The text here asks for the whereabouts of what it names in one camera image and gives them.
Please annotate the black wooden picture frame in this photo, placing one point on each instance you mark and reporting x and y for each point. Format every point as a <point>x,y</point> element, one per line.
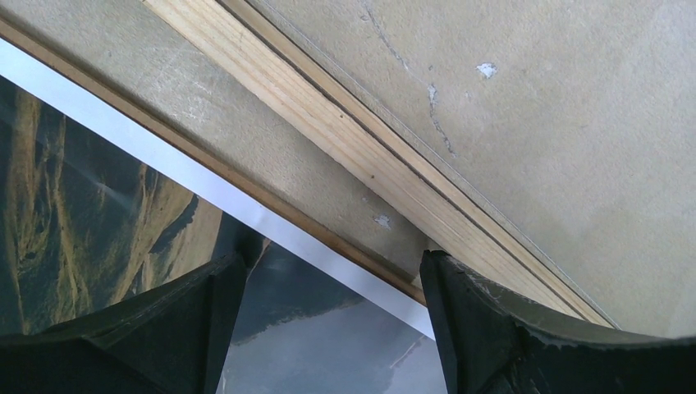
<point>268,64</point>

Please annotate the brown hardboard backing board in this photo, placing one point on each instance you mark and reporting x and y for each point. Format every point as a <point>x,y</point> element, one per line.
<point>228,174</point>

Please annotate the glossy photo print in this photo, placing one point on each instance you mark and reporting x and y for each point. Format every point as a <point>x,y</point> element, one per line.
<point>84,225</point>

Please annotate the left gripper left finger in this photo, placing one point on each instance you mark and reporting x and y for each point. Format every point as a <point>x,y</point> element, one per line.
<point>171,339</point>

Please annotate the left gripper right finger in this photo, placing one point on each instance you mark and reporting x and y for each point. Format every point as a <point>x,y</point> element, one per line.
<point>491,339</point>

